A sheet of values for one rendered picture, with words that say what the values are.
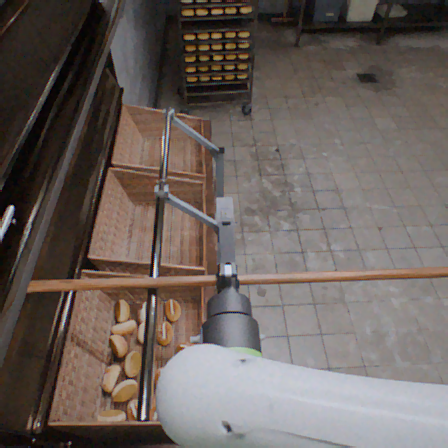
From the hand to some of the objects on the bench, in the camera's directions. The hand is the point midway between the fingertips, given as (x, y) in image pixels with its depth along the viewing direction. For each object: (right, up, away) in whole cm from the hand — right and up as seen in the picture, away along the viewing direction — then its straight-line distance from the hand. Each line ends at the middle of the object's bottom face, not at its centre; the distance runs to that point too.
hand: (224, 227), depth 71 cm
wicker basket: (-30, -54, +74) cm, 96 cm away
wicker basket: (-35, +38, +150) cm, 158 cm away
